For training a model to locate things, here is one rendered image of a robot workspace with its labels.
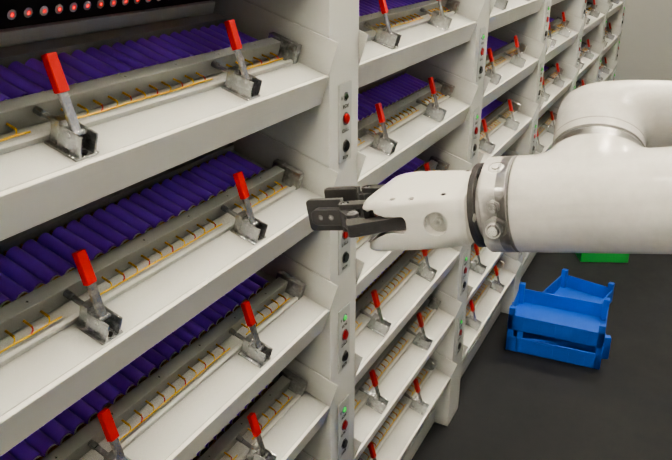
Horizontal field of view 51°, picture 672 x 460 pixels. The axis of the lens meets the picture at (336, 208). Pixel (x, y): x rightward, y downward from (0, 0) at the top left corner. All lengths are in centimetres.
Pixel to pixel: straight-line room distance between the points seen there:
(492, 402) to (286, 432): 112
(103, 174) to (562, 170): 41
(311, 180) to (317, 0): 27
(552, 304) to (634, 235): 201
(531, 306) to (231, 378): 172
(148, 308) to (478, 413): 151
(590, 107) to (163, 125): 42
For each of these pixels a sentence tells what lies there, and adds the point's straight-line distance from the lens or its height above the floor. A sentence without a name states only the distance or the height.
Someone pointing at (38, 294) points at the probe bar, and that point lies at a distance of 76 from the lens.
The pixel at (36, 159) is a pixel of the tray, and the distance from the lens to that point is 66.
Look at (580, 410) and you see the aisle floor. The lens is 226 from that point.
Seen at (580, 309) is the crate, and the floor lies 10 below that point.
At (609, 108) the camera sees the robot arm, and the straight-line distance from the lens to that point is 62.
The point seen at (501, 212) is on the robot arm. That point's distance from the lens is 59.
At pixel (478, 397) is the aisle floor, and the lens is 223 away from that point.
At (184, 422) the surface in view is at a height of 75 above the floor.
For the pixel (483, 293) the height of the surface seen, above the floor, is 19.
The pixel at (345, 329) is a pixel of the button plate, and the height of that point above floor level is 68.
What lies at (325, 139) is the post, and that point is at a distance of 104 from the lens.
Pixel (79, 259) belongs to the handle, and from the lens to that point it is 72.
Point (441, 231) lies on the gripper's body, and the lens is 61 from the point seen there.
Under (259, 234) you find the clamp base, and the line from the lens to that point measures 93.
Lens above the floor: 132
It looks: 22 degrees down
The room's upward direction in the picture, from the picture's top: straight up
